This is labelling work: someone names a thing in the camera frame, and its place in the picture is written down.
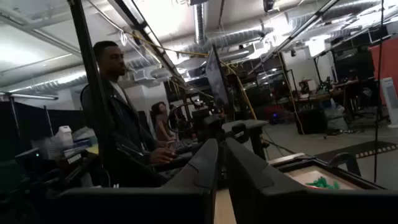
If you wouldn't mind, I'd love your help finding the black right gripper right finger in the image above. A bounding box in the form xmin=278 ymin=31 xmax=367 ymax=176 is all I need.
xmin=225 ymin=138 xmax=398 ymax=224

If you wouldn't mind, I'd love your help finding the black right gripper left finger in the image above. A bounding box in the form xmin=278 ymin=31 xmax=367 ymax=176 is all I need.
xmin=49 ymin=138 xmax=220 ymax=224

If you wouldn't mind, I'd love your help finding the person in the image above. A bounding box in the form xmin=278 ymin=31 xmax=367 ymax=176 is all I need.
xmin=150 ymin=101 xmax=177 ymax=147
xmin=80 ymin=40 xmax=178 ymax=188

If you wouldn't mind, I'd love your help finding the black desk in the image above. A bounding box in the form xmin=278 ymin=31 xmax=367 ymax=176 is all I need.
xmin=221 ymin=119 xmax=269 ymax=161

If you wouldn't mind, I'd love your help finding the black speaker box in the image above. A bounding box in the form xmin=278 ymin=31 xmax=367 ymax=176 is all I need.
xmin=294 ymin=108 xmax=328 ymax=135

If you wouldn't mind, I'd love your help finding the hazard-striped black floor mat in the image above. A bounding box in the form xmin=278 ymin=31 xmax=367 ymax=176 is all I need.
xmin=313 ymin=139 xmax=398 ymax=163

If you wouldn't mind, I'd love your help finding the dark flat monitor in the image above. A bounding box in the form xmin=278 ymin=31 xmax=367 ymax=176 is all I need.
xmin=205 ymin=45 xmax=231 ymax=110

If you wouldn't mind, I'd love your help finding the white plastic jug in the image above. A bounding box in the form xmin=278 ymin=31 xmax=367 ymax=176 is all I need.
xmin=57 ymin=125 xmax=75 ymax=149

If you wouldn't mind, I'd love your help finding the white tower fan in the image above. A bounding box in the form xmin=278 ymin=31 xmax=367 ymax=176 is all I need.
xmin=381 ymin=77 xmax=398 ymax=129

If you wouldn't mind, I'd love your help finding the red cloth curtain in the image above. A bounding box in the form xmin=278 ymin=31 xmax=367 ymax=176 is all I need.
xmin=368 ymin=37 xmax=398 ymax=106

